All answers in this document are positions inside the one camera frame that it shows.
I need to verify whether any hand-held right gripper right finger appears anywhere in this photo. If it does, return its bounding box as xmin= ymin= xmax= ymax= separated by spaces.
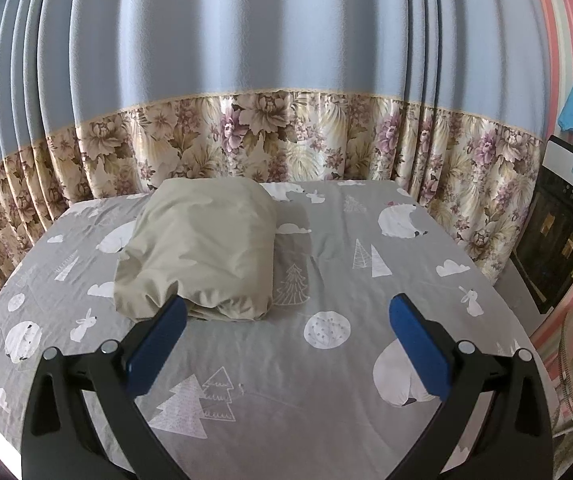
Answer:
xmin=387 ymin=292 xmax=553 ymax=480

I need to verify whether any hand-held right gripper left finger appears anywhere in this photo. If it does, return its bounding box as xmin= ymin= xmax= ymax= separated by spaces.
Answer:
xmin=20 ymin=294 xmax=190 ymax=480

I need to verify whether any beige hooded jacket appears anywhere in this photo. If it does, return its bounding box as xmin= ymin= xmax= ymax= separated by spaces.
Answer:
xmin=113 ymin=176 xmax=278 ymax=322

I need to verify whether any grey printed bed sheet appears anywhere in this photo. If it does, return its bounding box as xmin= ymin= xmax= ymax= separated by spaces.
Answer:
xmin=0 ymin=180 xmax=557 ymax=480

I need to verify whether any white and black water dispenser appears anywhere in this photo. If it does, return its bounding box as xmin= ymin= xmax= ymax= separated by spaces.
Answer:
xmin=509 ymin=135 xmax=573 ymax=315

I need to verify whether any blue curtain with floral border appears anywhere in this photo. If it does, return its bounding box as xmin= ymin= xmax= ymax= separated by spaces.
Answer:
xmin=0 ymin=0 xmax=559 ymax=286

